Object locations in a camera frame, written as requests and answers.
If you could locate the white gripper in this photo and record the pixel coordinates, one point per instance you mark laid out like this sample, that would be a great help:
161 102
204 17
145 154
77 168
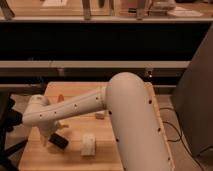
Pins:
49 128

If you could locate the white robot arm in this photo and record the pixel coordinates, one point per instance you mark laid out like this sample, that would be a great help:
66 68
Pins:
140 137

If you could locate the orange carrot toy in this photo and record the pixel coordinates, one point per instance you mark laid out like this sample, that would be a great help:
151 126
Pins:
60 98

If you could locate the black office chair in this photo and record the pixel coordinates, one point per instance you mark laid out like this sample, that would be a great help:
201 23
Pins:
9 118

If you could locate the white sponge block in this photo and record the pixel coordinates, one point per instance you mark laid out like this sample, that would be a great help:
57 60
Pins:
88 145

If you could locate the white tube bottle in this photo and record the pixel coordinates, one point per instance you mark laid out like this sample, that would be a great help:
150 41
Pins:
100 116

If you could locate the grey cabinet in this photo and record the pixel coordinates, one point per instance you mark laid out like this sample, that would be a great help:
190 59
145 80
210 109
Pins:
192 99

